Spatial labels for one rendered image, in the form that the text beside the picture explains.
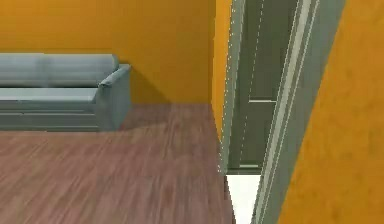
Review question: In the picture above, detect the grey-green room door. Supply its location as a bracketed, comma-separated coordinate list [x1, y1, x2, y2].
[227, 0, 301, 176]

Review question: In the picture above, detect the grey-blue sofa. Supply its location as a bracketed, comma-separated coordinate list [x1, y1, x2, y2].
[0, 52, 132, 132]

